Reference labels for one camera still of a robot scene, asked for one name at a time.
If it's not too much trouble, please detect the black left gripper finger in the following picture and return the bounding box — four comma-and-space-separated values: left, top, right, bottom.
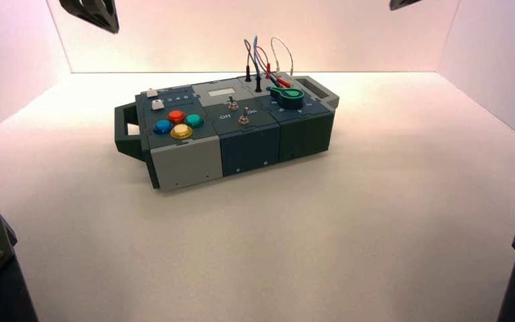
60, 0, 107, 25
89, 0, 120, 34

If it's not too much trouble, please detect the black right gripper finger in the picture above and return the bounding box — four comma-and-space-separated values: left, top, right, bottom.
389, 0, 422, 11

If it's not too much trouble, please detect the blue round push button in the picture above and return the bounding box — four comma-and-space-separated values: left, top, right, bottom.
153, 119, 174, 135

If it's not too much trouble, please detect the yellow round push button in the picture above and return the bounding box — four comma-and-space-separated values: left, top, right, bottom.
170, 123, 194, 140

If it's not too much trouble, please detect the green rotary knob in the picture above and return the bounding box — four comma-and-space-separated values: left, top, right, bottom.
266, 86, 306, 111

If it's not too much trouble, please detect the dark teal grey control box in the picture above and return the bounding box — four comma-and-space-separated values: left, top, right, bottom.
114, 75, 341, 193

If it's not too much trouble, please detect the white wire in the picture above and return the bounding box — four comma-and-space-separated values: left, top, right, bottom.
270, 36, 295, 76

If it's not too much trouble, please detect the red wire with red plugs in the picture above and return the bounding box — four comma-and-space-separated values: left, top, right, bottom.
255, 46, 292, 89

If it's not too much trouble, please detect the grey wire with black plug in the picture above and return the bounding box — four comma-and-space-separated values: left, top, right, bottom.
243, 38, 268, 84

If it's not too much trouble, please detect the blue wire with dark plug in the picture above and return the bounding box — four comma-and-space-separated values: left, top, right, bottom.
251, 35, 282, 93

